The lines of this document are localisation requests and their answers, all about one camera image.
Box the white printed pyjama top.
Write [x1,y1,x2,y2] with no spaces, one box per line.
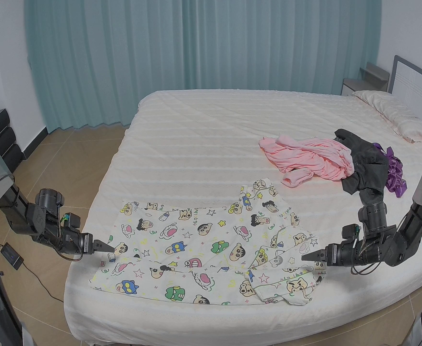
[89,178,323,306]

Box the cream pillow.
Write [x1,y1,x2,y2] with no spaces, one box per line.
[352,90,422,144]

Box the purple garment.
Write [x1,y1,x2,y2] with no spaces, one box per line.
[373,143,408,198]

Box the dark grey garment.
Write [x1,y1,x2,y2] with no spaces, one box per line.
[334,128,390,203]

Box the black cable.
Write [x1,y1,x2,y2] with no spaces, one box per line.
[20,262,65,302]

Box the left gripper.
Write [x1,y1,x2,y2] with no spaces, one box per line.
[62,229,94,256]

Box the black chest of drawers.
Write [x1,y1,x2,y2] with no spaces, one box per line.
[0,108,26,174]

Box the grey white bedside table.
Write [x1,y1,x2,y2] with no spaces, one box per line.
[342,62,390,96]

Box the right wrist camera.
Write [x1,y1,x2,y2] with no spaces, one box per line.
[342,224,360,242]

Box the blue-green curtain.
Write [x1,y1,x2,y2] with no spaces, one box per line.
[24,0,381,132]

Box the bed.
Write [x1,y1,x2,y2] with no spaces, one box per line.
[63,54,422,341]

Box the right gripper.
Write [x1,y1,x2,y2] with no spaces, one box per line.
[326,242,357,267]

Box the pink garment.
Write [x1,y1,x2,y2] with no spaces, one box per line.
[259,133,354,188]

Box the black power adapter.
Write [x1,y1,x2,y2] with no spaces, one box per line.
[0,243,24,270]

